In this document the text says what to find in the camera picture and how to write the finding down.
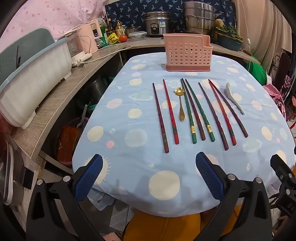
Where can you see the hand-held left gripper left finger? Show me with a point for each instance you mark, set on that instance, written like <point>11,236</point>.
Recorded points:
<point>89,178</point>

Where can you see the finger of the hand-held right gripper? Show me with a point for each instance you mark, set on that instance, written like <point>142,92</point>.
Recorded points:
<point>281,168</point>

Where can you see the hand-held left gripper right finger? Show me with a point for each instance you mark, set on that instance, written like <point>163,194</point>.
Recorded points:
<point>209,178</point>

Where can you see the maroon chopstick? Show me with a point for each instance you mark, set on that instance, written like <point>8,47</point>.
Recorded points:
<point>213,115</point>
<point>194,111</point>

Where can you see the red black-patterned chopstick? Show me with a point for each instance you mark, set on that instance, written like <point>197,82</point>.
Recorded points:
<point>223,115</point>
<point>170,111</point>

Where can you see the green chopstick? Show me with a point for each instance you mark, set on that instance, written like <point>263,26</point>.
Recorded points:
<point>200,111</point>
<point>187,111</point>

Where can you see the dark red chopstick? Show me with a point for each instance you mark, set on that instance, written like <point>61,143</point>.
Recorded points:
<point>159,115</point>
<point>230,111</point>

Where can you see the gold flower spoon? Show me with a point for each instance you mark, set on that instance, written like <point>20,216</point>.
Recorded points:
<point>181,111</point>

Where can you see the white ceramic soup spoon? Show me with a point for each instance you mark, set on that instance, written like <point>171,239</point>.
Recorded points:
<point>233,97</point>

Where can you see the pink perforated utensil holder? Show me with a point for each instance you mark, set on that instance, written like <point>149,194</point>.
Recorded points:
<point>187,53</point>

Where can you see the red orange bag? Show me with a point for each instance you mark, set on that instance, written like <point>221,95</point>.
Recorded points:
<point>68,146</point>

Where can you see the pink plastic basket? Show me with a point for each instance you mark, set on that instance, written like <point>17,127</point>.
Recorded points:
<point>76,122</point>

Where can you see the orange cloth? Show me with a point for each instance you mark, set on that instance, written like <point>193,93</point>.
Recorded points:
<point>161,228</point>

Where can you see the pink floral cloth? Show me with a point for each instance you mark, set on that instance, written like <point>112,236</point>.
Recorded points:
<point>275,97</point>

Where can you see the wooden counter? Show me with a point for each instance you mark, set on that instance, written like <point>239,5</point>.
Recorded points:
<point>57,97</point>

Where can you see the dark metal pot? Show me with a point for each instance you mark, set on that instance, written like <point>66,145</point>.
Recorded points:
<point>97,89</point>

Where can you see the dark chair back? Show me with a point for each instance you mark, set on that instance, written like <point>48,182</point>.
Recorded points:
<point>281,69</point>

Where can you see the green cloth bag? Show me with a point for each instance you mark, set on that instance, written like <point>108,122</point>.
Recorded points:
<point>255,69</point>

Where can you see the white plastic dish drainer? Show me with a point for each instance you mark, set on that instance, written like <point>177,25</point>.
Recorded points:
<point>34,88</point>

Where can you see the white power strip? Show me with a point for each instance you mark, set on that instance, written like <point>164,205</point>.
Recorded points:
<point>82,61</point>

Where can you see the blue planter with greens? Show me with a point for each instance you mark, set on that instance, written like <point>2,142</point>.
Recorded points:
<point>229,42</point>

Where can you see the green white packet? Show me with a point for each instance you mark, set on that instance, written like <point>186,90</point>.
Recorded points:
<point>101,39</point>

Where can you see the beige curtain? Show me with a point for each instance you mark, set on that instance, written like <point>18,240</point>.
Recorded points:
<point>263,27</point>

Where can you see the pink kitchen appliance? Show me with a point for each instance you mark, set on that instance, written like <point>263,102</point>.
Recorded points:
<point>89,37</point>

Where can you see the yellow packet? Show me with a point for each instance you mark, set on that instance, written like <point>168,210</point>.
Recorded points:
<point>113,39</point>

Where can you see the teal dish drainer lid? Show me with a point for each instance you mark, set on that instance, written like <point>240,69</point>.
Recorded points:
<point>27,48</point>

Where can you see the red tomato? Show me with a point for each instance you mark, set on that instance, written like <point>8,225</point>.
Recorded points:
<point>123,38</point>

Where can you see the clear food container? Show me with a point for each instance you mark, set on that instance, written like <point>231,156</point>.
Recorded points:
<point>137,36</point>

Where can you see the dark sauce bottle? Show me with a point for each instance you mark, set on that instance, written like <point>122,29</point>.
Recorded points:
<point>109,27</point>

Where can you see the yellow oil bottle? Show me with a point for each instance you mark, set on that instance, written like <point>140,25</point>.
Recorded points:
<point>119,29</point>

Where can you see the small pot with glass lid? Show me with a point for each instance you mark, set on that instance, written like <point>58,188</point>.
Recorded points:
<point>133,30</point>

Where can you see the tan lumpy vegetable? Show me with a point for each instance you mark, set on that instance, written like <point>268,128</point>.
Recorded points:
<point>219,23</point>

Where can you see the stainless steel steamer pot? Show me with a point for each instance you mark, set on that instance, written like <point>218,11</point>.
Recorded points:
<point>200,18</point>

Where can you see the steel rice cooker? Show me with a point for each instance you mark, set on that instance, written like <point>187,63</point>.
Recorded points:
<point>157,24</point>

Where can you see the pink dotted curtain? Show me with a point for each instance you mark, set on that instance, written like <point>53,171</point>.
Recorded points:
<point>46,16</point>

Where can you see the navy floral cloth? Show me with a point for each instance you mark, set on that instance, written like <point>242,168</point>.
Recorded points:
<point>129,11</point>

